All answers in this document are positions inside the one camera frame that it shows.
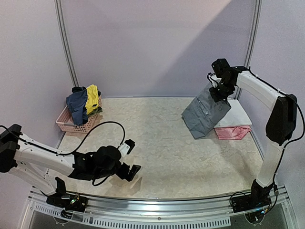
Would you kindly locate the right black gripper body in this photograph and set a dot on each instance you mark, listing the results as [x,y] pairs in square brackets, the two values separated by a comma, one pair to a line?
[219,96]

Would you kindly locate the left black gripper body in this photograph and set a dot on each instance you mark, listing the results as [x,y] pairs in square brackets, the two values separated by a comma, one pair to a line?
[123,174]

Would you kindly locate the grey blue button shirt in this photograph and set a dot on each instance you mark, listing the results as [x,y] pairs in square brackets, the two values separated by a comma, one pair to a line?
[203,113]

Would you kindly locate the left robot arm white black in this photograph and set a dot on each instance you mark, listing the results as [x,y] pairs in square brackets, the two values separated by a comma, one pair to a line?
[30,160]

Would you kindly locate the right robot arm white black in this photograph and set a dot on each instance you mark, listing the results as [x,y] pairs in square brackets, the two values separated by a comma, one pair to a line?
[279,117]

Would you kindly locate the pink plastic laundry basket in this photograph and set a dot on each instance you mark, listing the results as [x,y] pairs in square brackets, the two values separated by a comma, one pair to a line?
[65,121]

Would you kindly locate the white folded shirt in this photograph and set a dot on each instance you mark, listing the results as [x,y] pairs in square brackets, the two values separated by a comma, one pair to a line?
[236,116]

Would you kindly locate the pink folded garment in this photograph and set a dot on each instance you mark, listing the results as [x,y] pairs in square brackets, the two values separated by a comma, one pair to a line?
[232,133]

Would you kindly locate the yellow garment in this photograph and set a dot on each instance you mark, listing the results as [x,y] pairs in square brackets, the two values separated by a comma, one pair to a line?
[92,98]

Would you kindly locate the navy blue garment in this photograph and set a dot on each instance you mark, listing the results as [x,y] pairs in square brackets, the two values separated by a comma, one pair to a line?
[76,105]

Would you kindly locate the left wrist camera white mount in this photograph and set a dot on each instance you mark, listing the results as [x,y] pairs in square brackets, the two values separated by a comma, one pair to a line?
[126,147]

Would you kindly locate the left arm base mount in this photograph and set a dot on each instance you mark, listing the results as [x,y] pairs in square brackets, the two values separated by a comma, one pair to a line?
[67,201]

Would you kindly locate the aluminium front rail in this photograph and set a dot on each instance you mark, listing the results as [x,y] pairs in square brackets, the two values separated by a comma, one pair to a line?
[153,213]

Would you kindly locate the right aluminium corner post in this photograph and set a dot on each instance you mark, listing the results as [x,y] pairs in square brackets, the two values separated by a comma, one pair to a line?
[253,33]

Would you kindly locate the aluminium corner post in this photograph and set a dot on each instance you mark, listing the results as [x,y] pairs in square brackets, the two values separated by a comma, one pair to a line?
[65,42]
[253,33]

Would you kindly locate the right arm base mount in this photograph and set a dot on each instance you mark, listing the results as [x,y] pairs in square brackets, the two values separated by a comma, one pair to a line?
[251,205]

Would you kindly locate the left aluminium corner post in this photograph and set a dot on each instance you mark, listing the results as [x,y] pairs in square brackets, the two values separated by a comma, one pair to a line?
[65,42]

